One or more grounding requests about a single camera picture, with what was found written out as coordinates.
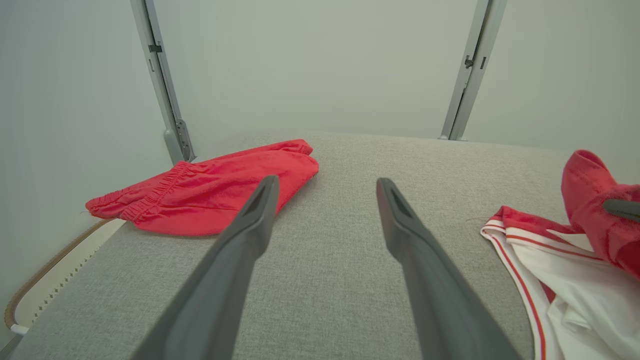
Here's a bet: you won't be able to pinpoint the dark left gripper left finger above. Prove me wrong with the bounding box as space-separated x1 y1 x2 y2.
131 175 281 360

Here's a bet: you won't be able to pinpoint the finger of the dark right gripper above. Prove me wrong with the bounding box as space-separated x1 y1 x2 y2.
602 198 640 223

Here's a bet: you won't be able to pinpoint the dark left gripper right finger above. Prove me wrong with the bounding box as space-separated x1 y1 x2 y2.
376 177 523 360

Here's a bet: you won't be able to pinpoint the red basketball jersey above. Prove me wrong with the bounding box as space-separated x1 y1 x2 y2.
480 149 640 360

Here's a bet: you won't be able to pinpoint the red shorts with white stripe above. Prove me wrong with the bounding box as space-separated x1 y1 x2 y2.
85 139 320 237

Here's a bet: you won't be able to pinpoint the white basket with brown rim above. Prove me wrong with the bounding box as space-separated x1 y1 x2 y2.
4 218 126 336

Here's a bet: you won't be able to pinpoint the grey metal partition post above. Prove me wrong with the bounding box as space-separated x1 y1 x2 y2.
130 0 197 166
439 0 508 142

